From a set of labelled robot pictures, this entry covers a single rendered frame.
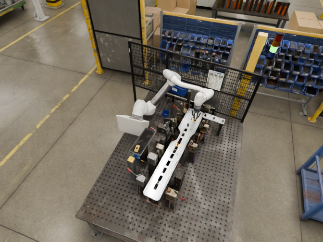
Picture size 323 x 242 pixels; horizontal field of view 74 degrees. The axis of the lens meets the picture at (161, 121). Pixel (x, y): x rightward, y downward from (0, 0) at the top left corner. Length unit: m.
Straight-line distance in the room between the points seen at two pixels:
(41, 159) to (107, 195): 1.78
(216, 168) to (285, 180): 1.44
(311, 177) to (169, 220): 2.37
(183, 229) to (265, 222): 1.42
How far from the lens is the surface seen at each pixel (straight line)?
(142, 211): 2.53
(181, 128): 2.74
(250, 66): 2.90
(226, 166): 2.88
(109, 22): 4.69
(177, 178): 2.33
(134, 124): 2.87
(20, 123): 4.87
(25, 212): 3.74
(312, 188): 3.91
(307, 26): 5.13
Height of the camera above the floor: 3.08
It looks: 48 degrees down
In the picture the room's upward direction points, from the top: 1 degrees clockwise
